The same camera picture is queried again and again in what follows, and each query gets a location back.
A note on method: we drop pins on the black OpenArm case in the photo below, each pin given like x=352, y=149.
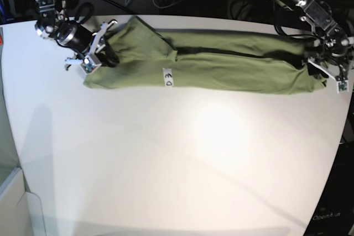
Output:
x=333, y=214

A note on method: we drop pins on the white label tag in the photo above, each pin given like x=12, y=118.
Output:
x=168, y=77

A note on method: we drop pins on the white cardboard box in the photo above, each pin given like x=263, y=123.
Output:
x=21, y=211

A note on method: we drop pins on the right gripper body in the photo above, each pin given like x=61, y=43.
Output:
x=84, y=42

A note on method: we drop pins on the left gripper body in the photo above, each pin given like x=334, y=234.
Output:
x=336, y=68

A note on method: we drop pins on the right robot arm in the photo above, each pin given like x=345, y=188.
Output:
x=53, y=17

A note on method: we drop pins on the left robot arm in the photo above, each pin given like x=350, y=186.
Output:
x=324, y=28

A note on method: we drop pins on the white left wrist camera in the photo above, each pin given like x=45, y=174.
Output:
x=342, y=85

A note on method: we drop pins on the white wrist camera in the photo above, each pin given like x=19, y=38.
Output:
x=342, y=85
x=90, y=64

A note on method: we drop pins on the green T-shirt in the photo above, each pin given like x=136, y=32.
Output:
x=211, y=59

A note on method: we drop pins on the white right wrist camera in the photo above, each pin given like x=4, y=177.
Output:
x=90, y=64

